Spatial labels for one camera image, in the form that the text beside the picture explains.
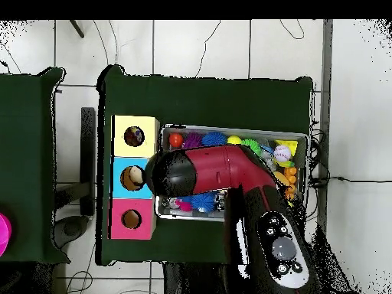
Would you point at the yellow ball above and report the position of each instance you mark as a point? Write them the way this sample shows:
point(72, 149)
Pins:
point(234, 140)

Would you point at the pink round object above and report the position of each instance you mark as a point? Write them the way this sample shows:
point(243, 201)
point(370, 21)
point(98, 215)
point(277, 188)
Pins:
point(4, 234)

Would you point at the dark green table cloth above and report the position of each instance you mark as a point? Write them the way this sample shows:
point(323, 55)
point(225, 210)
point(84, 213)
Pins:
point(208, 101)

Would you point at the white baseball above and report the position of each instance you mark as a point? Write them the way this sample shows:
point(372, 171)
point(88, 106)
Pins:
point(281, 153)

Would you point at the round wooden burger toy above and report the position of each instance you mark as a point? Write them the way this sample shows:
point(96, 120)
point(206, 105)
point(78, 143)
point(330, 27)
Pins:
point(282, 178)

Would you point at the colourful patterned cloth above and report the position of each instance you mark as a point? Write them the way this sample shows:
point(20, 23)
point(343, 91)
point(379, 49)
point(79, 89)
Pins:
point(134, 136)

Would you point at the blue spiky rubber ball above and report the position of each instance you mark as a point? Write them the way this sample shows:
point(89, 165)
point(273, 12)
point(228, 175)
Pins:
point(214, 138)
point(202, 201)

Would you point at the green cloth side table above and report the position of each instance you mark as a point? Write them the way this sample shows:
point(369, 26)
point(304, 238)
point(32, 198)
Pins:
point(30, 122)

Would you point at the silver mesh bin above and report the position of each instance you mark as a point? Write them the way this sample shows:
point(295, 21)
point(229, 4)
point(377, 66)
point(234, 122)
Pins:
point(190, 216)

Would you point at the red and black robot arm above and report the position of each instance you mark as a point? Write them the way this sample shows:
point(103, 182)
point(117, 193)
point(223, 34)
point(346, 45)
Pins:
point(220, 168)

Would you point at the black rod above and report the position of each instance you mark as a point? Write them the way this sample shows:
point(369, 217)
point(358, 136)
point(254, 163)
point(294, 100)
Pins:
point(77, 29)

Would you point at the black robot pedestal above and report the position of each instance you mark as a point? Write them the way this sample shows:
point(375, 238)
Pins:
point(196, 278)

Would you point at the purple spiky monster ball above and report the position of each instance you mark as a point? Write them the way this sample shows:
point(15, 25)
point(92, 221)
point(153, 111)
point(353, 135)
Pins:
point(193, 140)

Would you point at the green spiky rubber ball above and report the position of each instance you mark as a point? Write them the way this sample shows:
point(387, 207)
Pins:
point(251, 145)

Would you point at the orange ball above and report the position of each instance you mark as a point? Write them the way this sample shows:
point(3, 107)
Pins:
point(176, 140)

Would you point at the wooden box with three holes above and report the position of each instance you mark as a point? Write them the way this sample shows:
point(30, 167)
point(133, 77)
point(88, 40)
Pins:
point(144, 147)

